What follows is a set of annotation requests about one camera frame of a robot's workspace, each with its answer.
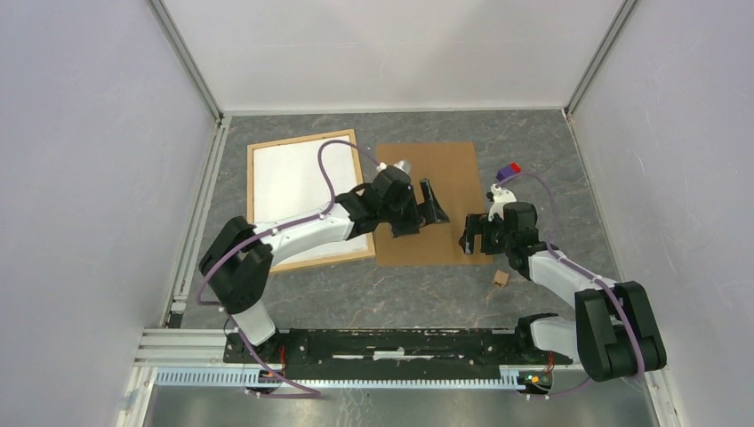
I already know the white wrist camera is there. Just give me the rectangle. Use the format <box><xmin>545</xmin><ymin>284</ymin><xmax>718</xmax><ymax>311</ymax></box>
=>
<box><xmin>375</xmin><ymin>159</ymin><xmax>412</xmax><ymax>175</ymax></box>
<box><xmin>486</xmin><ymin>183</ymin><xmax>517</xmax><ymax>222</ymax></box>

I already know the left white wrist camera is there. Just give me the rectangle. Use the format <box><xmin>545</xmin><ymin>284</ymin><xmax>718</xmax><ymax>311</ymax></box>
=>
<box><xmin>375</xmin><ymin>159</ymin><xmax>412</xmax><ymax>175</ymax></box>

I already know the white paper sheet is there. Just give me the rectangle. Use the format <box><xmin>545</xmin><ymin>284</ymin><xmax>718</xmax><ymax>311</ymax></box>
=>
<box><xmin>252</xmin><ymin>133</ymin><xmax>371</xmax><ymax>266</ymax></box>

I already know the purple cable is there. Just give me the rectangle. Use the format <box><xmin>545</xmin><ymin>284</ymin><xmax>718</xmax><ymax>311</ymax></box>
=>
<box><xmin>494</xmin><ymin>171</ymin><xmax>646</xmax><ymax>400</ymax></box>
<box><xmin>195</xmin><ymin>139</ymin><xmax>390</xmax><ymax>400</ymax></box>

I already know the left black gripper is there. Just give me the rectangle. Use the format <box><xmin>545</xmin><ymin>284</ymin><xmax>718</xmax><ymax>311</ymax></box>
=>
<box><xmin>380</xmin><ymin>179</ymin><xmax>448</xmax><ymax>238</ymax></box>

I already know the brown backing board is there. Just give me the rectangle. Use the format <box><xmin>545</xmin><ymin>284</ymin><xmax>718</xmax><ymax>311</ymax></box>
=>
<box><xmin>373</xmin><ymin>142</ymin><xmax>493</xmax><ymax>267</ymax></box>

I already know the small brown cube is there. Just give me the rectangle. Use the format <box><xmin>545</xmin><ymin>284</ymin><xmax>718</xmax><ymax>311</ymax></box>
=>
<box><xmin>493</xmin><ymin>270</ymin><xmax>509</xmax><ymax>287</ymax></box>

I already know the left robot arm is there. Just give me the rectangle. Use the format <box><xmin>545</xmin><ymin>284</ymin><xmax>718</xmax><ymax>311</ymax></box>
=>
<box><xmin>199</xmin><ymin>165</ymin><xmax>450</xmax><ymax>363</ymax></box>

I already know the wooden picture frame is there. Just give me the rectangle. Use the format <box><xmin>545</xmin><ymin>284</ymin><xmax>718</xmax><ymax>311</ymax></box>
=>
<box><xmin>245</xmin><ymin>128</ymin><xmax>377</xmax><ymax>274</ymax></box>

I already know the purple and red block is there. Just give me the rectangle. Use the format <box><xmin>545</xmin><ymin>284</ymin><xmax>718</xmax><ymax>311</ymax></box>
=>
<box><xmin>495</xmin><ymin>162</ymin><xmax>521</xmax><ymax>182</ymax></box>

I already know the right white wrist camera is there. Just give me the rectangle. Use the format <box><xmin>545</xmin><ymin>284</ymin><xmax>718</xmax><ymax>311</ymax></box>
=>
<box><xmin>486</xmin><ymin>183</ymin><xmax>517</xmax><ymax>222</ymax></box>

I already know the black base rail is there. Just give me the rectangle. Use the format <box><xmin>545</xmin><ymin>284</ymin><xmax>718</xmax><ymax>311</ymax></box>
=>
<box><xmin>223</xmin><ymin>328</ymin><xmax>573</xmax><ymax>381</ymax></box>

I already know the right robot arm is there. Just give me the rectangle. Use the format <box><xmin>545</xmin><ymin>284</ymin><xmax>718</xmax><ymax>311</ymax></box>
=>
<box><xmin>459</xmin><ymin>202</ymin><xmax>668</xmax><ymax>383</ymax></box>

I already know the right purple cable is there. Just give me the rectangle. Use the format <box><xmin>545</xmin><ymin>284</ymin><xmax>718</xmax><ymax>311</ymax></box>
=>
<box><xmin>494</xmin><ymin>171</ymin><xmax>646</xmax><ymax>400</ymax></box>

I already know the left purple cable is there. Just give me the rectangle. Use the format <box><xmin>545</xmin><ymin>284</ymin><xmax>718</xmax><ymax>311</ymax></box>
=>
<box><xmin>195</xmin><ymin>139</ymin><xmax>390</xmax><ymax>400</ymax></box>

